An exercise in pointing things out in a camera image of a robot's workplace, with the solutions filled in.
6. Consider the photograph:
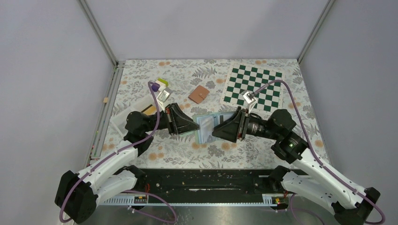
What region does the green card holder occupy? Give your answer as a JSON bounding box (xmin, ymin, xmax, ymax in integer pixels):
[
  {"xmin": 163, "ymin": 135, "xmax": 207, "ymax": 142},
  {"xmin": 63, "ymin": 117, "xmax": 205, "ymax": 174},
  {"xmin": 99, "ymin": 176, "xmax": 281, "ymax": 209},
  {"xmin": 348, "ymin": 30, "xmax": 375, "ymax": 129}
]
[{"xmin": 181, "ymin": 112, "xmax": 233, "ymax": 144}]

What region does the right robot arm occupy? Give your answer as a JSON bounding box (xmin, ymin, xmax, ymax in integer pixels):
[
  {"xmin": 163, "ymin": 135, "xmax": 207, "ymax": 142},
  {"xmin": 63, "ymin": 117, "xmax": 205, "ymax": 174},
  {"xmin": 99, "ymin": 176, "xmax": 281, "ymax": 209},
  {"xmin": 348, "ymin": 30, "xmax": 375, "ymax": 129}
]
[{"xmin": 212, "ymin": 107, "xmax": 380, "ymax": 225}]

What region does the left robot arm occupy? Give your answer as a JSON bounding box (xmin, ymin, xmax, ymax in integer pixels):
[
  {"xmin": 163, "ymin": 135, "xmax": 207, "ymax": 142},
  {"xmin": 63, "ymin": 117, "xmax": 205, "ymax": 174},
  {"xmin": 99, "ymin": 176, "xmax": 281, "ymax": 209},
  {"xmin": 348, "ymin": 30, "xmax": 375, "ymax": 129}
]
[{"xmin": 54, "ymin": 103, "xmax": 199, "ymax": 224}]

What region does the gold card in tray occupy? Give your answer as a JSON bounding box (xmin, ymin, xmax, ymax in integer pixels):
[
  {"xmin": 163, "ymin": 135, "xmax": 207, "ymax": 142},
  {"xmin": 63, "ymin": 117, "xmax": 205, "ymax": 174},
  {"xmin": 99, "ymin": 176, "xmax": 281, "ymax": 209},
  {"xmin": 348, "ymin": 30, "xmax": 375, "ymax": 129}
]
[{"xmin": 141, "ymin": 105, "xmax": 157, "ymax": 115}]

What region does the cream toy block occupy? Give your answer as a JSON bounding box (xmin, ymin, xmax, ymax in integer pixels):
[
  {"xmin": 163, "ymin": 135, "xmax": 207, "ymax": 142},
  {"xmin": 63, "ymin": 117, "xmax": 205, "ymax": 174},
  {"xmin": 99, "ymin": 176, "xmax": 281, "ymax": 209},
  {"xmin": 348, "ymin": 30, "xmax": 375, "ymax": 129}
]
[{"xmin": 156, "ymin": 80, "xmax": 167, "ymax": 92}]

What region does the purple toy block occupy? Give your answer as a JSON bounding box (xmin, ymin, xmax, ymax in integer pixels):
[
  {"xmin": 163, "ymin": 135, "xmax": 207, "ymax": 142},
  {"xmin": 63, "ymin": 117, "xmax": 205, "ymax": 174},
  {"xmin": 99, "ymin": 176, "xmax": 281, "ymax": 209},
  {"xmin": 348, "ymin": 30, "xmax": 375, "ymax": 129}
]
[{"xmin": 151, "ymin": 83, "xmax": 161, "ymax": 92}]

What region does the brown leather wallet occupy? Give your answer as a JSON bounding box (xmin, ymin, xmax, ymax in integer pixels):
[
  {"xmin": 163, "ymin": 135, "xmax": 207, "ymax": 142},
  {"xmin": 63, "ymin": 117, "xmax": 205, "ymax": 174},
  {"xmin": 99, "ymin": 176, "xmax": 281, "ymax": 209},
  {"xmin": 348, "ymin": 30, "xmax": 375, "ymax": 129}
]
[{"xmin": 188, "ymin": 85, "xmax": 209, "ymax": 104}]

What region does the lime green toy block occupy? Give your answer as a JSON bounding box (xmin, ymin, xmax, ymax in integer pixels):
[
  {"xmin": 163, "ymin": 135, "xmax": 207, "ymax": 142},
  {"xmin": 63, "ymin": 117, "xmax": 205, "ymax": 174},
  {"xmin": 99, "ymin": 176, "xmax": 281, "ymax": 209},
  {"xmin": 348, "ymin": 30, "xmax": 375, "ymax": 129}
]
[{"xmin": 157, "ymin": 78, "xmax": 169, "ymax": 87}]

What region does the floral table cloth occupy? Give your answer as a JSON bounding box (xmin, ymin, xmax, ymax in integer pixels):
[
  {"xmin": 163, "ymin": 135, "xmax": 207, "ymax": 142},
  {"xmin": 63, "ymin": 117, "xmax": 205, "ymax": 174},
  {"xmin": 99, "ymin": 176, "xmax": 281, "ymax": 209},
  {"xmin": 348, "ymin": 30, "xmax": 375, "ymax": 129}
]
[{"xmin": 111, "ymin": 59, "xmax": 329, "ymax": 169}]

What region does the clear plastic divided tray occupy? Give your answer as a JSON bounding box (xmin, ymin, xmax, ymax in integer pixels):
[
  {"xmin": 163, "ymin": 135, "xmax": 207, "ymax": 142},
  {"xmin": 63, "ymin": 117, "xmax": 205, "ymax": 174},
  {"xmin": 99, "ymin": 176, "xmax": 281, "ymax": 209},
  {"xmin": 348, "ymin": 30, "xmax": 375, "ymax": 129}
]
[{"xmin": 110, "ymin": 94, "xmax": 155, "ymax": 137}]

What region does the green white chess mat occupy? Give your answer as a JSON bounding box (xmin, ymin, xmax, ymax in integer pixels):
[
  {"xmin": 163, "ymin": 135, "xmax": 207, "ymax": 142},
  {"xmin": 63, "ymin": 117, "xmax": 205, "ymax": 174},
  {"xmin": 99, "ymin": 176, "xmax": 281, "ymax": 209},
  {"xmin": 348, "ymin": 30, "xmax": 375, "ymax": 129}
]
[{"xmin": 220, "ymin": 62, "xmax": 285, "ymax": 113}]

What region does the perforated metal strip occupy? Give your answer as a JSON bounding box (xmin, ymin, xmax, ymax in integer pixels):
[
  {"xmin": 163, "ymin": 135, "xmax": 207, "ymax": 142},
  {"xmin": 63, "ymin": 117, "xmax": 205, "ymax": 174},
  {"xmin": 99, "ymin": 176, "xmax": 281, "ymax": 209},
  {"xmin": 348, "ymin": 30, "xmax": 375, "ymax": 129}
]
[{"xmin": 100, "ymin": 194, "xmax": 288, "ymax": 207}]

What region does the right controller board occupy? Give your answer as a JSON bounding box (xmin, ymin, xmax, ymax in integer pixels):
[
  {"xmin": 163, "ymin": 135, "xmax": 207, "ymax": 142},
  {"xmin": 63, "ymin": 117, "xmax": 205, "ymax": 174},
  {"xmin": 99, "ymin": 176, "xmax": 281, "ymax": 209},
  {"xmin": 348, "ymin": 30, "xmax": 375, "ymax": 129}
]
[{"xmin": 271, "ymin": 196, "xmax": 289, "ymax": 205}]

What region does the controller board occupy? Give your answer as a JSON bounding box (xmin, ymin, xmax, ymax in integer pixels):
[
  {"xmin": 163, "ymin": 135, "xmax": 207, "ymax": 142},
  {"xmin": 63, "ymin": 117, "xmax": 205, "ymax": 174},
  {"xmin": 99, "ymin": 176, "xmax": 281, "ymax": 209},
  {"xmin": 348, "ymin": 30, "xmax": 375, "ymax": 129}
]
[
  {"xmin": 271, "ymin": 196, "xmax": 289, "ymax": 205},
  {"xmin": 133, "ymin": 195, "xmax": 148, "ymax": 204}
]

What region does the left controller board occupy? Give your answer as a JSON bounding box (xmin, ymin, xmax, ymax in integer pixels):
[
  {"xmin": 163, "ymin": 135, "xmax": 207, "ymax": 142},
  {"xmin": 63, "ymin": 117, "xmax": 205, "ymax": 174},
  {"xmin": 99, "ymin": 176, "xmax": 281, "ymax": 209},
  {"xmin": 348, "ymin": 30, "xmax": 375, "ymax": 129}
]
[{"xmin": 133, "ymin": 195, "xmax": 148, "ymax": 204}]

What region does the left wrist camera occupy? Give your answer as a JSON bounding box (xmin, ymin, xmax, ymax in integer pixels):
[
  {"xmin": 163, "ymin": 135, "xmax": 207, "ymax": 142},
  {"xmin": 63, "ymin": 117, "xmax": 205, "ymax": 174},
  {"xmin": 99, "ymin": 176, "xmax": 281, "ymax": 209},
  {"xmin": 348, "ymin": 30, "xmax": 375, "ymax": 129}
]
[{"xmin": 157, "ymin": 88, "xmax": 173, "ymax": 104}]

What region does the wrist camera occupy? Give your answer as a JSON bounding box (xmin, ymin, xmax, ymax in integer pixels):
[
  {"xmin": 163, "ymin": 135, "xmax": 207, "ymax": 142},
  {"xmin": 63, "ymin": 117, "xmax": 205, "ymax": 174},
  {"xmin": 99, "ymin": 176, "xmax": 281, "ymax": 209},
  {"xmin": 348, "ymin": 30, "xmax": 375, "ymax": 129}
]
[
  {"xmin": 157, "ymin": 88, "xmax": 173, "ymax": 104},
  {"xmin": 241, "ymin": 90, "xmax": 258, "ymax": 113}
]

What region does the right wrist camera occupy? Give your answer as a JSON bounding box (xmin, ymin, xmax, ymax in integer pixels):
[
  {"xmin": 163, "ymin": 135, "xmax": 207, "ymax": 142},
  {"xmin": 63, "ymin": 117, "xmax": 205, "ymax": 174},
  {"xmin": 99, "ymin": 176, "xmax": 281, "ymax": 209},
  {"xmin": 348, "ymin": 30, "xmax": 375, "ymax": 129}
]
[{"xmin": 241, "ymin": 90, "xmax": 258, "ymax": 113}]

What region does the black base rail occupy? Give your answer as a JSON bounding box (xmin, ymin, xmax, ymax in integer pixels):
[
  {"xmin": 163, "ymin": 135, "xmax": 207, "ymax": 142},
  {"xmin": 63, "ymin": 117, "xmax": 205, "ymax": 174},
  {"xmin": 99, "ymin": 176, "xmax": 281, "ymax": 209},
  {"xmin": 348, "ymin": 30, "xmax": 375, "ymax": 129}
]
[{"xmin": 132, "ymin": 168, "xmax": 288, "ymax": 200}]

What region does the left aluminium frame post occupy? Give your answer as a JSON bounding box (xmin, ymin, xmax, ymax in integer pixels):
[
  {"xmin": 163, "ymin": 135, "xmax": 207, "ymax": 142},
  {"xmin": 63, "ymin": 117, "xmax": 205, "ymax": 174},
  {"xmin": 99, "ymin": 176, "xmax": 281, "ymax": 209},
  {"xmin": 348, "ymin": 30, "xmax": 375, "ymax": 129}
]
[{"xmin": 77, "ymin": 0, "xmax": 118, "ymax": 67}]

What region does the aluminium frame post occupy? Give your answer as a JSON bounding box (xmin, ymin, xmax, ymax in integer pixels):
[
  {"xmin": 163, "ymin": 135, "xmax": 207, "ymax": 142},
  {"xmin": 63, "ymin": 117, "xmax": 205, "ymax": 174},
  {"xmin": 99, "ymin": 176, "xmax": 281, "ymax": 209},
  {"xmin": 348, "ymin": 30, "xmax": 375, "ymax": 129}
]
[
  {"xmin": 77, "ymin": 0, "xmax": 118, "ymax": 67},
  {"xmin": 297, "ymin": 0, "xmax": 336, "ymax": 65}
]

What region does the right aluminium frame post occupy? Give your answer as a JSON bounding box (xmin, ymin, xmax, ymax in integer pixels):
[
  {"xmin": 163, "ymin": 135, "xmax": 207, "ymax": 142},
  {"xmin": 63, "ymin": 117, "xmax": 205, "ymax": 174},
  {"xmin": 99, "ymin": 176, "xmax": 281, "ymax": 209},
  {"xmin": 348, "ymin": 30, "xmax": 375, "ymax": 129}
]
[{"xmin": 297, "ymin": 0, "xmax": 336, "ymax": 65}]

